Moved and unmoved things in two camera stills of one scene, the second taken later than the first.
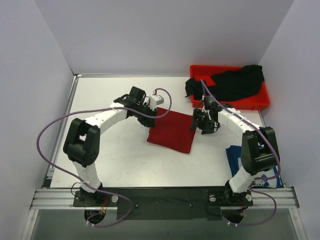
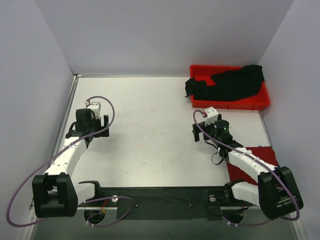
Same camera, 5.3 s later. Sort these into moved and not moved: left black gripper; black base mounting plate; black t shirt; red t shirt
Moved: red t shirt; left black gripper
Not moved: black t shirt; black base mounting plate
